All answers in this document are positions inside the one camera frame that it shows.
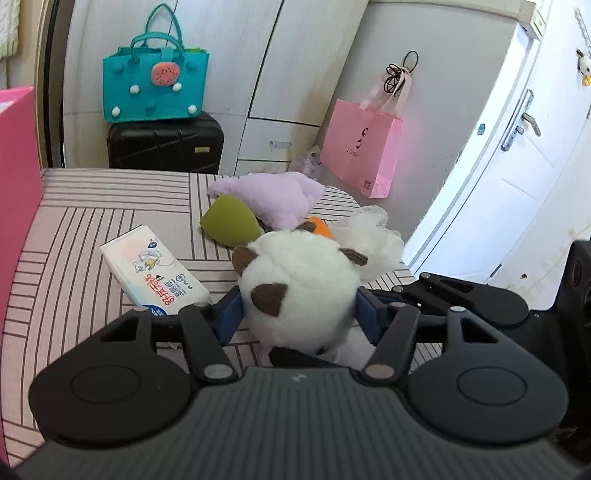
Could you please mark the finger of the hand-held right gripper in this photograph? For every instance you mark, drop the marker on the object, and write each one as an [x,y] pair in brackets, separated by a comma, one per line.
[438,288]

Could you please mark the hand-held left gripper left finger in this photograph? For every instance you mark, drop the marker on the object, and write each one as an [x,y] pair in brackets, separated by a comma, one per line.
[228,318]

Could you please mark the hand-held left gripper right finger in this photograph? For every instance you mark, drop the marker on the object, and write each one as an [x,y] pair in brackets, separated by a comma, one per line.
[369,318]

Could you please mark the white panda plush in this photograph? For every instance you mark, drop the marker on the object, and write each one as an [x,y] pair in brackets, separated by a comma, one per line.
[300,286]

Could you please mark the white mesh bath puff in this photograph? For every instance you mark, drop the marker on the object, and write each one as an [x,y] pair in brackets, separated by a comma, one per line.
[374,240]

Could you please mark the small white tissue pack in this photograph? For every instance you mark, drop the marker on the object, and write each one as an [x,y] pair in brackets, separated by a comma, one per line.
[147,267]

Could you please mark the green makeup sponge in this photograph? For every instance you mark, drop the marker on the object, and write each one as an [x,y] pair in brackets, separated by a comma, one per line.
[228,221]

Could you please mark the orange makeup sponge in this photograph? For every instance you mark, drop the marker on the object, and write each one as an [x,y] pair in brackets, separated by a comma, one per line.
[321,227]

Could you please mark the purple plush toy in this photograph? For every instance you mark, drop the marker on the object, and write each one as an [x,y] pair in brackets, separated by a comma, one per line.
[277,198]

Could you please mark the pink cardboard box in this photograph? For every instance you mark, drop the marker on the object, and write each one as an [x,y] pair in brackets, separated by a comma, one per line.
[16,184]

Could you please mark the white door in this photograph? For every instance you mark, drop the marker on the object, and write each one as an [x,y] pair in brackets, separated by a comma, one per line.
[531,184]

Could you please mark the pink paper bag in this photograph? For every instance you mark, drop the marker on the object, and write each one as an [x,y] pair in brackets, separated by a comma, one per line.
[360,147]

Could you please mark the clear plastic bag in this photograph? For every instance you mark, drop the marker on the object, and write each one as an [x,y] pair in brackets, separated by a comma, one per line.
[307,164]

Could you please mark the striped tablecloth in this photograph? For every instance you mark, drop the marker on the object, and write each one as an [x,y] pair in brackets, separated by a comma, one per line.
[92,221]

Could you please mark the black suitcase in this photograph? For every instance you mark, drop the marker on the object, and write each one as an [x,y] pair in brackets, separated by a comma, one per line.
[161,147]

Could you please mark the small white plush toy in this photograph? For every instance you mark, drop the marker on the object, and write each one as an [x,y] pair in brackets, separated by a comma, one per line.
[585,67]

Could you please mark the teal felt tote bag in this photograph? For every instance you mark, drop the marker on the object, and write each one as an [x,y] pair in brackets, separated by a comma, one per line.
[138,83]

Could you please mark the grey wardrobe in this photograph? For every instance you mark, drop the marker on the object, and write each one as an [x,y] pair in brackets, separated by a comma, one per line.
[277,69]

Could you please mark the wall switch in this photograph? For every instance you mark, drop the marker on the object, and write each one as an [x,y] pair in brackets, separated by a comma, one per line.
[538,23]

